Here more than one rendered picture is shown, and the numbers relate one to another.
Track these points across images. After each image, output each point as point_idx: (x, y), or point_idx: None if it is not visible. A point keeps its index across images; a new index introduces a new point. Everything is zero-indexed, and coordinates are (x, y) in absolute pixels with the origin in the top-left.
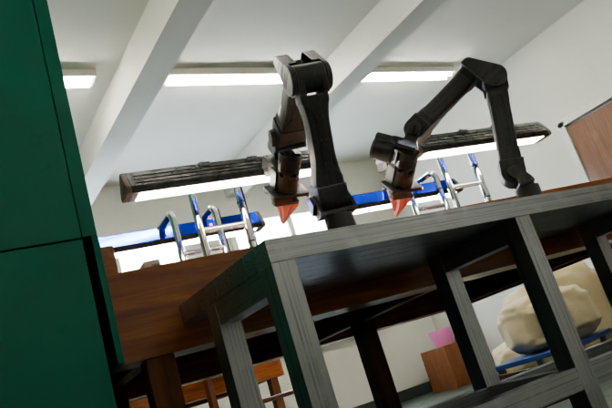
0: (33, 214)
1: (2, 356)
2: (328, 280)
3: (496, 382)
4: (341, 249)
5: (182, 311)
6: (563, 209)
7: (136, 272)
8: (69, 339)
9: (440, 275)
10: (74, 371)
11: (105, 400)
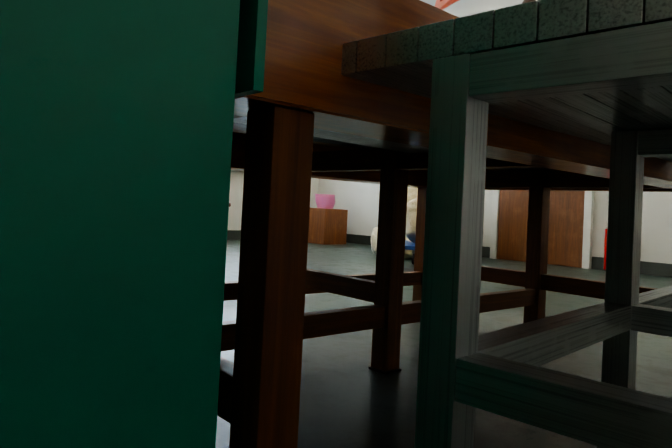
0: None
1: None
2: (551, 102)
3: (636, 303)
4: None
5: (350, 53)
6: None
7: None
8: (184, 1)
9: (625, 155)
10: (177, 66)
11: (216, 143)
